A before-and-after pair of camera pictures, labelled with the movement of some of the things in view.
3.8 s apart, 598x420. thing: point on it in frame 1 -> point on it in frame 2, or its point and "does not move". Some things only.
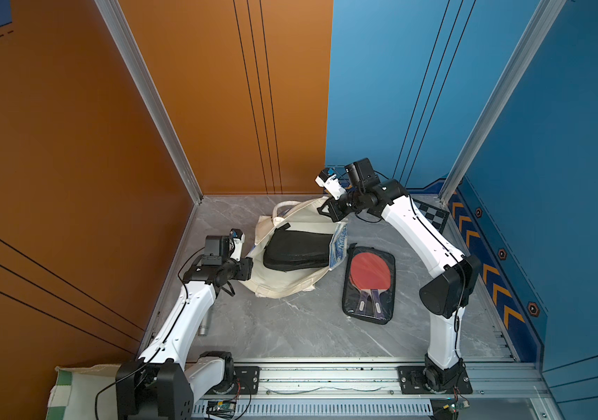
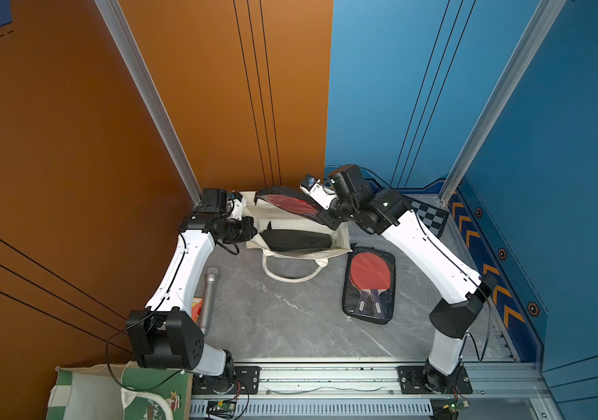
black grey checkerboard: [437, 218] does not move
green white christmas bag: [84, 392] does not move
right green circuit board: [455, 407] does not move
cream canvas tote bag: [302, 216] -> [283, 220]
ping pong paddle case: [288, 249] -> [288, 198]
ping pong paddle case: [369, 284] does not move
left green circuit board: [225, 409] does not move
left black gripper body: [237, 269] -> [237, 231]
